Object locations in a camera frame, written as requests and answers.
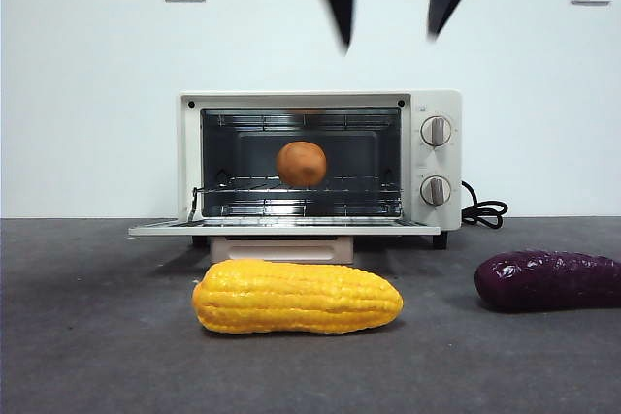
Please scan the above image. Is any yellow corn cob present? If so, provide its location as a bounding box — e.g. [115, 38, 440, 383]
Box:
[191, 259, 405, 336]

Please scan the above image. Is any purple eggplant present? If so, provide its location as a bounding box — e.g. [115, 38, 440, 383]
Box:
[474, 250, 621, 313]

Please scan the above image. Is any white Toshiba toaster oven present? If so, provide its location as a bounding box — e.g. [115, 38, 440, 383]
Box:
[128, 88, 463, 265]

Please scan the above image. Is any glass oven door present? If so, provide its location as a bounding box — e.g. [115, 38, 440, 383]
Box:
[128, 219, 441, 265]

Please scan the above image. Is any brown potato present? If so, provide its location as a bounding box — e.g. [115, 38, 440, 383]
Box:
[276, 141, 328, 187]

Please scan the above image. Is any beige oven knob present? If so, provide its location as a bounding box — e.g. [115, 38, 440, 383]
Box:
[419, 115, 454, 148]
[419, 175, 452, 207]

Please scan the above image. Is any black oven power cable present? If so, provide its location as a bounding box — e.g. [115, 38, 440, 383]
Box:
[459, 179, 509, 230]

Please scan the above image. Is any metal oven wire rack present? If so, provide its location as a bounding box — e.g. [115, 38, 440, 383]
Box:
[196, 175, 404, 206]

